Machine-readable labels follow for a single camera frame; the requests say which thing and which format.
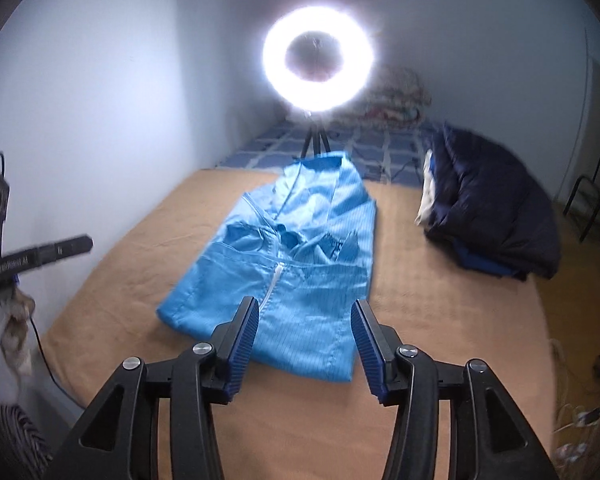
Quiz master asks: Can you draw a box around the person's left hand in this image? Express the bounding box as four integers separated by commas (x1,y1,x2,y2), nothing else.
0,287,37,407

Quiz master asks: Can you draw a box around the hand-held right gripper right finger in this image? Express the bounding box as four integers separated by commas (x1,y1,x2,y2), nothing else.
350,299,557,480

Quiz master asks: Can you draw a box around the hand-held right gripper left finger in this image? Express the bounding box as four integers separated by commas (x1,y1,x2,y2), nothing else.
55,296,260,480

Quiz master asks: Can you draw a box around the black ring light tripod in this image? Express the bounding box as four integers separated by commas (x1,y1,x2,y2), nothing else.
300,109,332,162

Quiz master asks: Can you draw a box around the black cable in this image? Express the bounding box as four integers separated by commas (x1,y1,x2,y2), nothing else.
26,316,85,412
377,157,425,184

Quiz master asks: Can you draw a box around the blue folded cloth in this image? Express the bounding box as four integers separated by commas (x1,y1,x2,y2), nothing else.
452,242,529,281

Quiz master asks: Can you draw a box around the white ring light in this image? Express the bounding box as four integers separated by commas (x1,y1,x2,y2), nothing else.
261,1,380,112

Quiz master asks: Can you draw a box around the floral quilt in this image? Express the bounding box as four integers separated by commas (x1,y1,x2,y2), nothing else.
352,66,434,127

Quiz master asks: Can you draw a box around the blue checkered bed sheet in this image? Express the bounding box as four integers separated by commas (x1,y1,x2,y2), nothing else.
215,117,447,189

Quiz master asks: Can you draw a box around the black metal chair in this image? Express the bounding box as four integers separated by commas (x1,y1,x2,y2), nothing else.
562,175,600,244

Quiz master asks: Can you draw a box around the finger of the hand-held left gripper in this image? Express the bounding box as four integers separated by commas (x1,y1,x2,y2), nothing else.
0,234,95,282

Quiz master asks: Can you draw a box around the dark navy padded jacket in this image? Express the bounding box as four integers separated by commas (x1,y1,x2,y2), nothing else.
422,120,564,281

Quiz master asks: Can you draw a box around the light blue striped coverall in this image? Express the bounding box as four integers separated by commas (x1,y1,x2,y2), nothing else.
157,152,379,384

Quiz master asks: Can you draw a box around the tan fleece blanket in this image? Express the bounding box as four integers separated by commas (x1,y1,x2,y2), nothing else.
35,167,562,480

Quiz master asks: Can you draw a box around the white cloth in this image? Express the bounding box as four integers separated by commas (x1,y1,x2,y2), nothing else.
413,150,437,227

